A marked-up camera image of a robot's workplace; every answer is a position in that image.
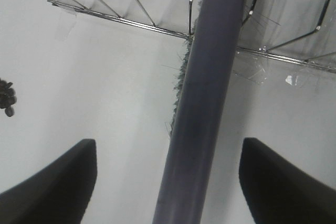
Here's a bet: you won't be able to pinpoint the pile of coffee beans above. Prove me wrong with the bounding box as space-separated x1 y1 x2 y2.
1 79 17 118

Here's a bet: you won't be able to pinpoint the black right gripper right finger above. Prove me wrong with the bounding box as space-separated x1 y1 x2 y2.
238 137 335 223

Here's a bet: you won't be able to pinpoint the chrome wire dish rack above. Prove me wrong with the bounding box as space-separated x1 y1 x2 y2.
0 0 336 74

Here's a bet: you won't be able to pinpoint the purple brush black bristles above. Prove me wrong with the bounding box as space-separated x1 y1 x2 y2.
153 0 246 223

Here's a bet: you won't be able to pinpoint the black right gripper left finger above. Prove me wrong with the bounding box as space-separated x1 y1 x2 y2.
1 139 97 223

